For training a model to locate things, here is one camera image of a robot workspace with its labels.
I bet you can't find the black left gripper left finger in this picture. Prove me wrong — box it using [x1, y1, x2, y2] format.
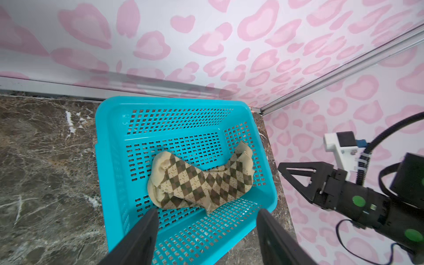
[100, 209, 159, 265]

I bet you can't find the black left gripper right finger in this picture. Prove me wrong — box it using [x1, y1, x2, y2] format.
[256, 209, 316, 265]

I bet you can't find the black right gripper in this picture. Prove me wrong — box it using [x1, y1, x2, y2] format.
[278, 162, 396, 229]

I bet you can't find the beige green argyle sock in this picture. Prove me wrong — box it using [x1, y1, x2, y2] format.
[159, 141, 255, 214]
[148, 151, 197, 210]

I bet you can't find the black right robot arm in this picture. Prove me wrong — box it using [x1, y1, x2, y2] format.
[278, 153, 424, 264]

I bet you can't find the teal plastic mesh basket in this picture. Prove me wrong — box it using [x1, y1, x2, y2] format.
[95, 97, 278, 265]

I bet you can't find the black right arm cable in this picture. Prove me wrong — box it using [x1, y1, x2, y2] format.
[356, 112, 424, 186]

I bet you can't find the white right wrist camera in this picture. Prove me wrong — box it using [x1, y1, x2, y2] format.
[324, 131, 368, 181]

